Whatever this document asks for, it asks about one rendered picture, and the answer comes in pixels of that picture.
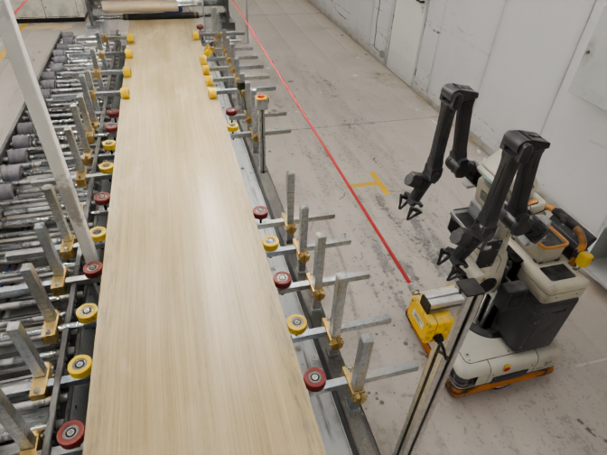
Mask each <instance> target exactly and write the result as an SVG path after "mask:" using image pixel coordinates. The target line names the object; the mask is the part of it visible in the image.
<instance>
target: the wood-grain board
mask: <svg viewBox="0 0 607 455"><path fill-rule="evenodd" d="M197 31H198V30H197V27H196V24H195V22H165V23H130V24H129V26H128V33H132V34H133V36H134V42H127V44H126V48H127V49H131V50H132V53H133V59H127V58H126V59H125V67H130V69H131V72H132V73H131V74H132V77H129V78H125V77H123V85H122V88H128V89H129V92H130V98H128V99H122V97H121V101H120V110H119V119H118V127H117V143H116V151H115V160H114V168H113V177H112V185H111V193H110V202H109V211H108V219H107V234H106V244H105V252H104V260H103V268H102V277H101V285H100V294H99V302H98V318H97V327H96V335H95V344H94V352H93V360H92V368H91V378H90V386H89V401H88V410H87V419H86V427H85V435H84V444H83V452H82V455H326V451H325V448H324V446H323V442H322V437H321V434H320V431H319V428H318V425H317V422H316V419H315V416H314V413H313V408H312V405H311V401H310V398H309V395H308V392H307V389H306V386H305V383H304V378H303V375H302V371H301V368H300V366H299V363H298V359H297V356H296V354H295V350H294V345H293V342H292V339H291V336H290V333H289V329H288V327H287V324H286V321H285V316H284V313H283V309H282V306H281V303H280V301H279V297H278V294H277V291H276V287H275V283H274V279H273V276H272V274H271V271H270V267H269V264H268V262H267V258H266V253H265V250H264V247H263V244H262V241H261V237H260V235H259V232H258V229H257V223H256V221H255V217H254V214H253V211H252V208H251V205H250V202H249V199H248V195H247V191H246V188H245V184H244V182H243V179H242V175H241V172H240V169H239V166H238V161H237V158H236V155H235V152H234V149H233V145H232V142H231V140H230V137H229V131H228V128H227V125H226V122H225V119H224V116H223V113H222V110H221V107H220V103H219V99H218V96H217V97H216V98H209V94H208V88H215V87H214V83H213V86H206V84H205V76H210V75H203V74H202V67H201V65H200V61H199V59H200V57H199V56H200V55H204V54H203V48H202V45H201V39H200V36H199V40H193V36H192V32H197Z"/></svg>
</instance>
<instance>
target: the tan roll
mask: <svg viewBox="0 0 607 455"><path fill-rule="evenodd" d="M101 4H102V5H92V8H93V9H103V12H104V14H105V13H142V12H178V11H179V8H178V7H186V6H201V3H191V4H178V2H177V0H104V1H101Z"/></svg>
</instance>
